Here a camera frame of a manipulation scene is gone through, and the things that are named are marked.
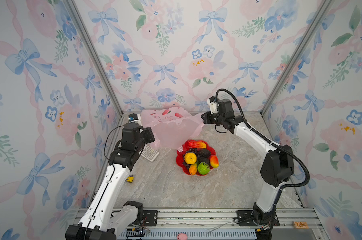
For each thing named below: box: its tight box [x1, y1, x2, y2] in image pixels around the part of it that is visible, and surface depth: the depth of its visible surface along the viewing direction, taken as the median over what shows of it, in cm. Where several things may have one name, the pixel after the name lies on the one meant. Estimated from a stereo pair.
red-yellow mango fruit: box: [187, 141, 207, 149], surface depth 97 cm
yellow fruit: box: [184, 152, 197, 165], surface depth 86 cm
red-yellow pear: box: [209, 155, 219, 168], surface depth 87 cm
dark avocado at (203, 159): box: [198, 156, 210, 165], surface depth 92 cm
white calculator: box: [141, 145, 160, 162], surface depth 97 cm
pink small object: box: [177, 232, 188, 240], surface depth 70 cm
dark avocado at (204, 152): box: [197, 148, 211, 158], surface depth 93 cm
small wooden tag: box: [292, 221, 309, 229], surface depth 73 cm
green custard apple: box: [197, 162, 211, 175], surface depth 83 cm
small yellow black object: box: [125, 175, 135, 183], surface depth 87 cm
